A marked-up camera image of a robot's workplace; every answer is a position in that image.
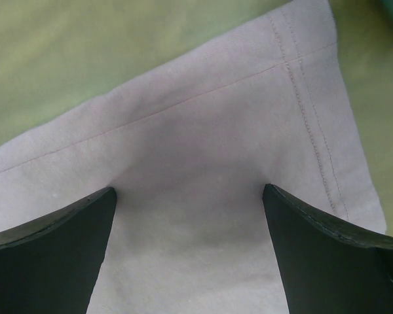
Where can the dusty pink t shirt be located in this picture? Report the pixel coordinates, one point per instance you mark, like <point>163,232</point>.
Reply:
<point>189,147</point>

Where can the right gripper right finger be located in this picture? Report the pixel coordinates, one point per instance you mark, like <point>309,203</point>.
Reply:
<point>328,265</point>

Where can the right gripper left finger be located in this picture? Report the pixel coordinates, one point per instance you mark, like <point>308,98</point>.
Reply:
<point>51,264</point>

